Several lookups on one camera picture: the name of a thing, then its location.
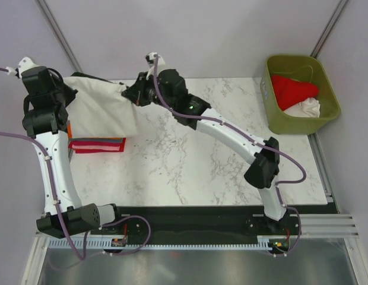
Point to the red t shirt in bin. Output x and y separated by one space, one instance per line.
289 92

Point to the blue label on bin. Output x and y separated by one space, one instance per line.
265 91

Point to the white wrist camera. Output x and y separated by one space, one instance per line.
154 57
25 64

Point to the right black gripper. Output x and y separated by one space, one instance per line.
136 95

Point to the right aluminium side rail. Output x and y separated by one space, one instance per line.
323 172

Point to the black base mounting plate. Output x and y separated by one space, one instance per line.
206 224

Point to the right aluminium frame post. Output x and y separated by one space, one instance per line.
329 27

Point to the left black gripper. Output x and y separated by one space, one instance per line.
70 93

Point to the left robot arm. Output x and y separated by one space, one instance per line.
46 124

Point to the white and green t shirt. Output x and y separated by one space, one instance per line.
99 109

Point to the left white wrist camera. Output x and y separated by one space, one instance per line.
25 64

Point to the left aluminium frame post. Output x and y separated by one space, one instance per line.
54 26

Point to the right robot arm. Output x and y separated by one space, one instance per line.
261 155

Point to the aluminium frame post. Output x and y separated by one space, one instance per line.
329 27
54 26

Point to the orange folded t shirt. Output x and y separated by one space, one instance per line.
71 137

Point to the white slotted cable duct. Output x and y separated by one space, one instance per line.
107 242

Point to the red folded t shirt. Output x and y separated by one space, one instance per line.
93 147

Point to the olive green plastic bin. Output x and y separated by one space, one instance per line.
299 68

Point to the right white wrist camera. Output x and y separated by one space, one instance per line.
154 57

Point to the white garment in bin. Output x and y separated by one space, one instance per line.
309 108

